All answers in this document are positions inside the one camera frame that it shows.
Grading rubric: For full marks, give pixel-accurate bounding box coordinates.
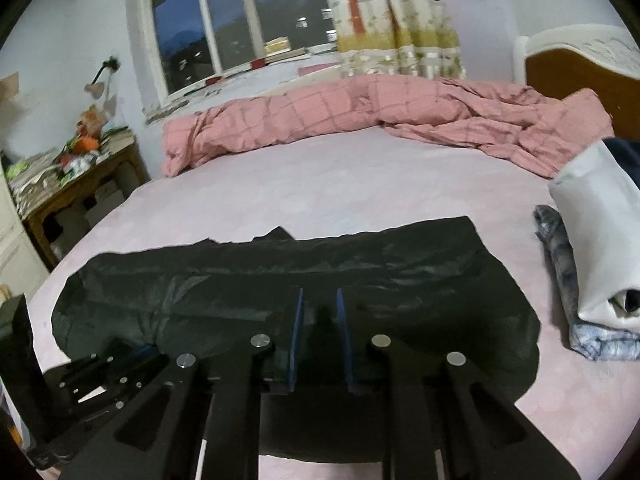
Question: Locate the white folded garment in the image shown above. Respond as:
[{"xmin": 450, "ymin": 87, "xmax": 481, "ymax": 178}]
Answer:
[{"xmin": 547, "ymin": 140, "xmax": 640, "ymax": 336}]

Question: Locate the white and brown headboard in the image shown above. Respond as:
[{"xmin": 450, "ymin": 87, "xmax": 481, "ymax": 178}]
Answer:
[{"xmin": 515, "ymin": 24, "xmax": 640, "ymax": 141}]

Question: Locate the bed with pink sheet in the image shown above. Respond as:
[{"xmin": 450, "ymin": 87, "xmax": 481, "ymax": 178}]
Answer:
[{"xmin": 25, "ymin": 127, "xmax": 640, "ymax": 480}]

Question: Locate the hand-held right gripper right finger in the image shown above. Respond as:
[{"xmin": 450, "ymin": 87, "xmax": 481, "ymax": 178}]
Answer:
[{"xmin": 336, "ymin": 287, "xmax": 583, "ymax": 480}]

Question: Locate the blue plaid folded garment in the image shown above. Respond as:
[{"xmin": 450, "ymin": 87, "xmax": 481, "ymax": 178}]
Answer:
[{"xmin": 532, "ymin": 204, "xmax": 640, "ymax": 362}]

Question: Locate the floral curtain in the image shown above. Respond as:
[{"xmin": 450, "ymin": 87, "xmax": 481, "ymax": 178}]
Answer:
[{"xmin": 320, "ymin": 0, "xmax": 468, "ymax": 81}]

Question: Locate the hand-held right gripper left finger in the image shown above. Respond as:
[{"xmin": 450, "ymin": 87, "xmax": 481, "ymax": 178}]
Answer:
[{"xmin": 59, "ymin": 287, "xmax": 305, "ymax": 480}]

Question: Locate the wooden side table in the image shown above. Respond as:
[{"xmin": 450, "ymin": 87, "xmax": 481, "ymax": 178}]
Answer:
[{"xmin": 15, "ymin": 132, "xmax": 151, "ymax": 271}]

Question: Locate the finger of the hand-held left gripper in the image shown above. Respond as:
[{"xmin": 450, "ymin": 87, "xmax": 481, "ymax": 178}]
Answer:
[
  {"xmin": 45, "ymin": 344, "xmax": 170, "ymax": 397},
  {"xmin": 70, "ymin": 357, "xmax": 170, "ymax": 422}
]

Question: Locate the pile of papers and packets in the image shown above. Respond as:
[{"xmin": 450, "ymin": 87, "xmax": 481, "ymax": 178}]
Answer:
[{"xmin": 0, "ymin": 105, "xmax": 136, "ymax": 196}]

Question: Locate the black jacket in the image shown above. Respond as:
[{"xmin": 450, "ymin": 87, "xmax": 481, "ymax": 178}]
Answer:
[{"xmin": 50, "ymin": 216, "xmax": 543, "ymax": 463}]

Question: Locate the white cabinet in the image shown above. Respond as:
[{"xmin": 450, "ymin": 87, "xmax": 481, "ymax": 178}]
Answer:
[{"xmin": 0, "ymin": 180, "xmax": 51, "ymax": 306}]

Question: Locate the dark navy folded garment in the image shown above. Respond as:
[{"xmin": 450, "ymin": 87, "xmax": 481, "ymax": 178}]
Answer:
[{"xmin": 602, "ymin": 136, "xmax": 640, "ymax": 186}]

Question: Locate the window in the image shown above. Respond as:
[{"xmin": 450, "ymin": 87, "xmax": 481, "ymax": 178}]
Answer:
[{"xmin": 131, "ymin": 0, "xmax": 341, "ymax": 111}]

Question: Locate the pink checked quilt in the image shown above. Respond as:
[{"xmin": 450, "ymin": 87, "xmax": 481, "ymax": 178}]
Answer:
[{"xmin": 161, "ymin": 74, "xmax": 616, "ymax": 181}]

